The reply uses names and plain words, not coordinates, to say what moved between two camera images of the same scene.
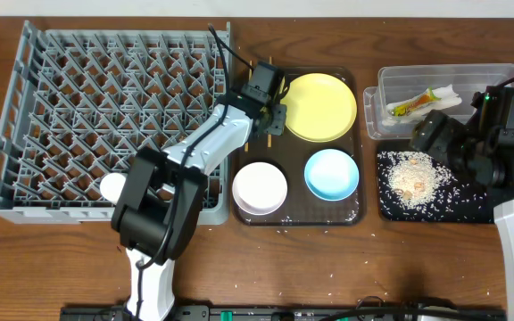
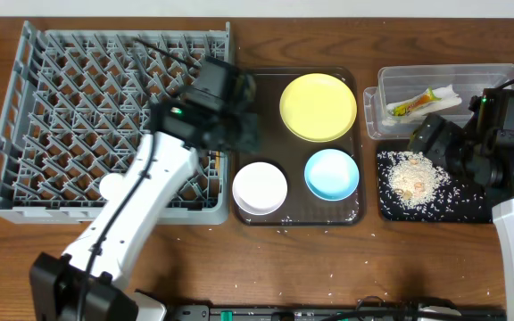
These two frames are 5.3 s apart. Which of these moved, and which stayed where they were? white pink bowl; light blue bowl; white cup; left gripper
Moved: left gripper
Stayed: white cup; white pink bowl; light blue bowl
